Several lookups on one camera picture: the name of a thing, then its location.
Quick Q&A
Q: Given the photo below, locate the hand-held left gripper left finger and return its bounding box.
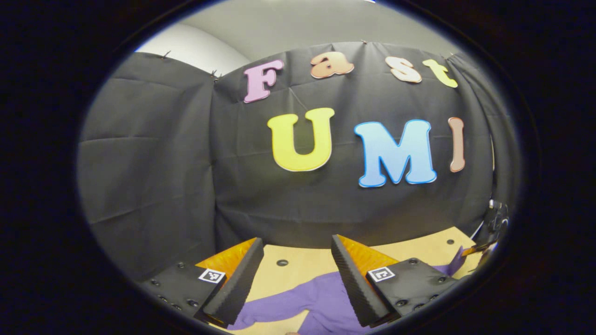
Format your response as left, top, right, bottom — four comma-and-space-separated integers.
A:
140, 237, 265, 326

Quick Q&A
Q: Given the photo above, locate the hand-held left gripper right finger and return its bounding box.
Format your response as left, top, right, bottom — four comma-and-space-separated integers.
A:
332, 234, 459, 328

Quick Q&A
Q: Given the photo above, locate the purple knit cardigan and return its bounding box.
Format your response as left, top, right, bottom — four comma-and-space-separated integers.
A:
228, 246, 467, 335

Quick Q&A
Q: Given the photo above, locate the black backdrop cloth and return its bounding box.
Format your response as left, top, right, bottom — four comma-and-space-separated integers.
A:
77, 41, 520, 282

